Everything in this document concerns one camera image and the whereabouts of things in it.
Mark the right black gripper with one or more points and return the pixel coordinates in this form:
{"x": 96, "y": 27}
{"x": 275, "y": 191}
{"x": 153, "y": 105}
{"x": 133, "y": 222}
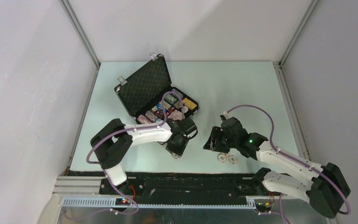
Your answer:
{"x": 216, "y": 133}

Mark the red white chip row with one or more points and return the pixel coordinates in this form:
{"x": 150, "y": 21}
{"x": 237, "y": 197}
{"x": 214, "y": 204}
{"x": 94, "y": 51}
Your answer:
{"x": 143, "y": 119}

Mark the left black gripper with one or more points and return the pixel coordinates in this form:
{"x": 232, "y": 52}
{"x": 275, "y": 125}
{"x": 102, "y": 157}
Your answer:
{"x": 179, "y": 150}

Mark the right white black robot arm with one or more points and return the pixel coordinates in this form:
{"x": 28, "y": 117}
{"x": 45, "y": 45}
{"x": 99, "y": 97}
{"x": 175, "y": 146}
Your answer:
{"x": 322, "y": 186}

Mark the yellow poker chip stack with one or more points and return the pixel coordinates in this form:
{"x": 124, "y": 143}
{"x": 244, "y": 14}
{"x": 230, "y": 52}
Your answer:
{"x": 189, "y": 104}

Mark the red playing card deck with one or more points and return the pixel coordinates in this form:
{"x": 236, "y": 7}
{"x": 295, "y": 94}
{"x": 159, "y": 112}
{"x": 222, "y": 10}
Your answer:
{"x": 176, "y": 115}

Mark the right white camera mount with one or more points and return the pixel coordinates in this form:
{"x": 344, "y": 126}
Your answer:
{"x": 225, "y": 115}

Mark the green poker chip stack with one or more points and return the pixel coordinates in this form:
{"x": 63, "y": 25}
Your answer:
{"x": 170, "y": 99}

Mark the white red chip stack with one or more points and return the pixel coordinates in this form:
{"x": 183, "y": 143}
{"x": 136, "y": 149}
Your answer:
{"x": 227, "y": 158}

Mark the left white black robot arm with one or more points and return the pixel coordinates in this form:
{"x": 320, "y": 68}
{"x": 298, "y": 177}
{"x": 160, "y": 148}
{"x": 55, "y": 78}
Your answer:
{"x": 113, "y": 141}

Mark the blue patterned card deck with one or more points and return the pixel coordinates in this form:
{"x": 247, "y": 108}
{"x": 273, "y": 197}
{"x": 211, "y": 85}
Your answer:
{"x": 162, "y": 107}

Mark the purple grey chip stack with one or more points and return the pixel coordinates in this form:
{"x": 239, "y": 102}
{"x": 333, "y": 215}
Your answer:
{"x": 151, "y": 116}

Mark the black poker set case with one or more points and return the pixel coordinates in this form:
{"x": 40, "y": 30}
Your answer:
{"x": 147, "y": 86}

